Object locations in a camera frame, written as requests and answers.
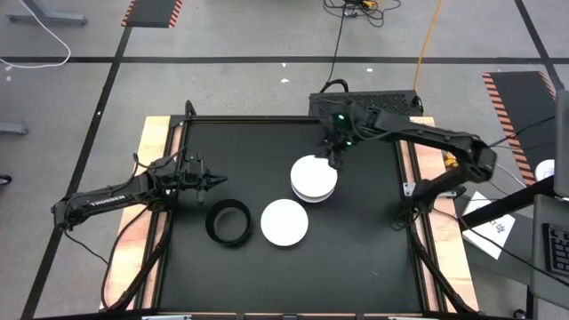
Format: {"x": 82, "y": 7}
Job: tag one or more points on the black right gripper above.
{"x": 344, "y": 138}

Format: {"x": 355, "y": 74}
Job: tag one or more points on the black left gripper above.
{"x": 197, "y": 180}

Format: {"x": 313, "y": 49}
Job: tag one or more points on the light grey bowl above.
{"x": 311, "y": 178}

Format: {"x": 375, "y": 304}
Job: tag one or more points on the black bowl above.
{"x": 213, "y": 224}

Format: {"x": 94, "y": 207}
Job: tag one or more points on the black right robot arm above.
{"x": 427, "y": 133}

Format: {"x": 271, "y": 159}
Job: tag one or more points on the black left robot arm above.
{"x": 106, "y": 202}

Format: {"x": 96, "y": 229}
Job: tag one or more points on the black perforated computer case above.
{"x": 391, "y": 98}

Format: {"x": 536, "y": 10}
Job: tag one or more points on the yellow connector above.
{"x": 451, "y": 162}

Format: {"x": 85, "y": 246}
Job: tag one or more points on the white paper sheet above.
{"x": 491, "y": 231}

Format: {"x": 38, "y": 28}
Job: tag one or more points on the hazard striped floor mat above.
{"x": 520, "y": 111}
{"x": 151, "y": 13}

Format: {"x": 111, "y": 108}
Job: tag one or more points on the black diagonal beam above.
{"x": 507, "y": 205}

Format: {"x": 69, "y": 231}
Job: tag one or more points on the grey desk foot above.
{"x": 13, "y": 128}

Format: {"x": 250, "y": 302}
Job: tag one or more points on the white cup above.
{"x": 546, "y": 170}

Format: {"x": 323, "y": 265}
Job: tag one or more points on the grey monitor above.
{"x": 563, "y": 142}

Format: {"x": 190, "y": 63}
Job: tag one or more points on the grey desk leg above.
{"x": 49, "y": 18}

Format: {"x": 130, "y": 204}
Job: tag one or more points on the black keyboard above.
{"x": 558, "y": 249}

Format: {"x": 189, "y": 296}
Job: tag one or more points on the grey desk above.
{"x": 540, "y": 289}

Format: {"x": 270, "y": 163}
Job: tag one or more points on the black table frame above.
{"x": 289, "y": 118}

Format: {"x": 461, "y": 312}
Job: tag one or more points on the silver corner bracket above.
{"x": 408, "y": 189}

